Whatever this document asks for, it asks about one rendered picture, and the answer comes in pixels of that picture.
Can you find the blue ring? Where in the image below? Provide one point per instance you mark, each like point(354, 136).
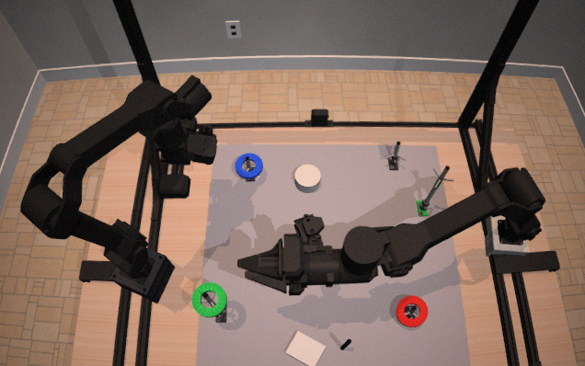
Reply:
point(248, 174)

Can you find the grey post with crossbar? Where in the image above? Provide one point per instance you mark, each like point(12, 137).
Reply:
point(221, 318)

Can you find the red ring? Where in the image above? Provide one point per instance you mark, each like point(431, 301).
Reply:
point(423, 311)

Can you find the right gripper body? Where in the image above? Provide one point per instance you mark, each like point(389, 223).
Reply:
point(176, 185)

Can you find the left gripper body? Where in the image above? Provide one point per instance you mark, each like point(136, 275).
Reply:
point(319, 268)

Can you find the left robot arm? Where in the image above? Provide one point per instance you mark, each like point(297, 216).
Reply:
point(410, 242)

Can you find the grey cylinder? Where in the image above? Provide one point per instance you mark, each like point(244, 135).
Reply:
point(307, 178)

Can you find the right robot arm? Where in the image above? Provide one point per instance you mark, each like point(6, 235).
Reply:
point(149, 109)

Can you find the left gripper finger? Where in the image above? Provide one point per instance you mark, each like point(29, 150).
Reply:
point(266, 263)
point(267, 281)

